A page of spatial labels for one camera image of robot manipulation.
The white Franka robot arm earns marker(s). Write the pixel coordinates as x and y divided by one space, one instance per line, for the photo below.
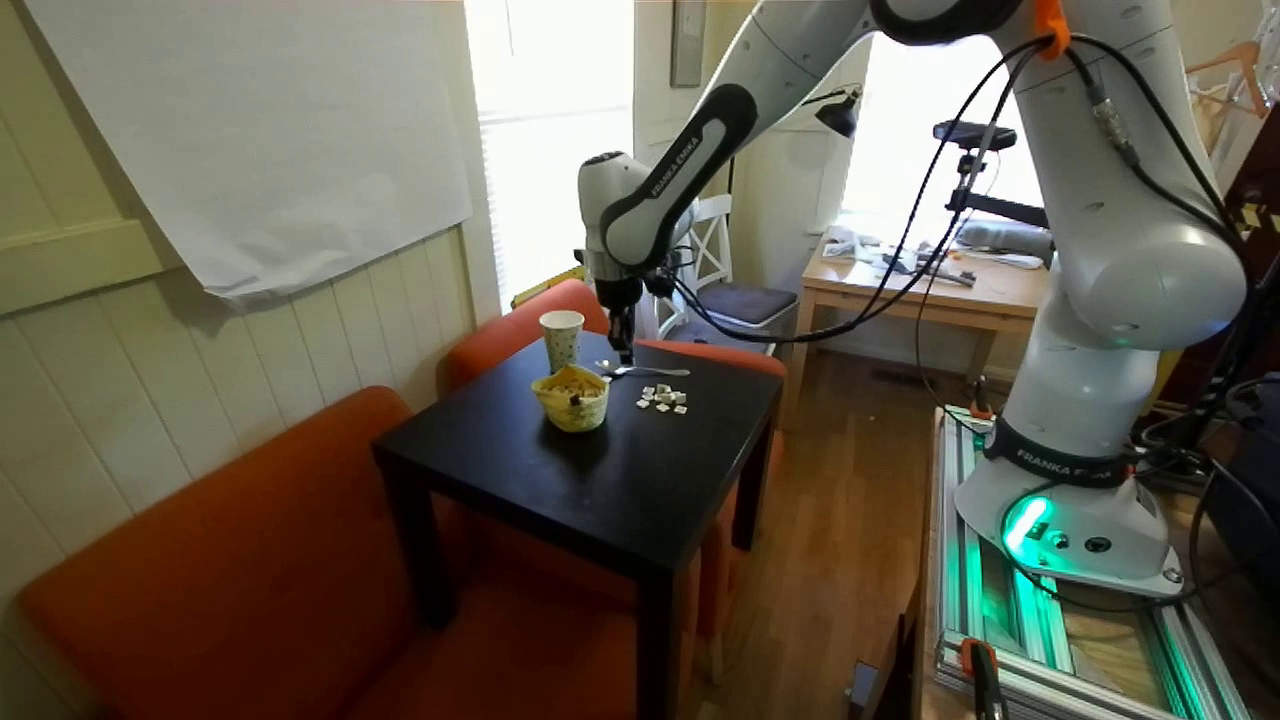
1134 264

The white paper cup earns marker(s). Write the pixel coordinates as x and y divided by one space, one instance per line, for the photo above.
562 343

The black camera on tripod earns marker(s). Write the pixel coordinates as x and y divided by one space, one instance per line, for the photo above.
972 135

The yellow wooden ledge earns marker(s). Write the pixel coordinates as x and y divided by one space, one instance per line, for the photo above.
555 282

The grey wall picture frame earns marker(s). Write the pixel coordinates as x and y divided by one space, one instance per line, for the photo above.
687 42

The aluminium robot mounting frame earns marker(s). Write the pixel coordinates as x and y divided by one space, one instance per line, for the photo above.
1065 643

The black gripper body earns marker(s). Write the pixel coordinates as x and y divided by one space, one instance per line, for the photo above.
620 298

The wooden clothes hanger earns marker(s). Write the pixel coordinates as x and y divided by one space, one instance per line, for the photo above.
1223 87

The grey pouch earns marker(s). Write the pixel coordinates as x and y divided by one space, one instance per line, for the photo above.
1004 237

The light wooden side table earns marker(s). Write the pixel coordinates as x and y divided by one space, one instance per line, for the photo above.
907 298

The black square side table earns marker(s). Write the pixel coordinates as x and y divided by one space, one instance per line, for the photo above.
601 467

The silver metal spoon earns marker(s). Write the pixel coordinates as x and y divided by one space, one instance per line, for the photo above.
652 369

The small white container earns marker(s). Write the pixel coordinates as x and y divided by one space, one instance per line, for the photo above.
840 247

